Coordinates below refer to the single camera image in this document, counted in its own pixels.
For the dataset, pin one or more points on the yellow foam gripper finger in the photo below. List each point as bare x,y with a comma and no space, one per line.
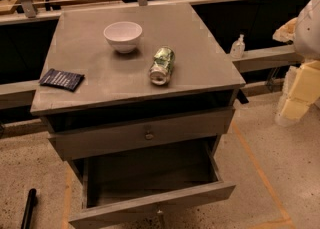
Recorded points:
290,112
306,85

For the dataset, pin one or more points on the green soda can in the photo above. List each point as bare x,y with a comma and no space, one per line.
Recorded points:
162,67

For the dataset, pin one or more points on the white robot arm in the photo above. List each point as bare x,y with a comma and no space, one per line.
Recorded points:
304,32

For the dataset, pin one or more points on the dark blue rxbar wrapper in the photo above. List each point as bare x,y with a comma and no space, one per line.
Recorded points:
61,79

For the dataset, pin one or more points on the clear hand sanitizer bottle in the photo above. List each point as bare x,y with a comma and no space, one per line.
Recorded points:
238,47

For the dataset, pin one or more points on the grey drawer cabinet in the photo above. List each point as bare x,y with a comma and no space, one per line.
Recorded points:
116,87

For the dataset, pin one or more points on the white ceramic bowl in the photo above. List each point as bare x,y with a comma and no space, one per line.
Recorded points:
123,36

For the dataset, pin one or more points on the open bottom drawer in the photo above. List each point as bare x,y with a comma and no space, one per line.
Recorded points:
131,185

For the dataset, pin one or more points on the closed upper drawer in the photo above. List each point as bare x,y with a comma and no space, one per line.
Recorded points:
105,139

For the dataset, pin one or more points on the black cylindrical bar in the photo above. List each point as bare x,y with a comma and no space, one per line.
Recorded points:
28,211

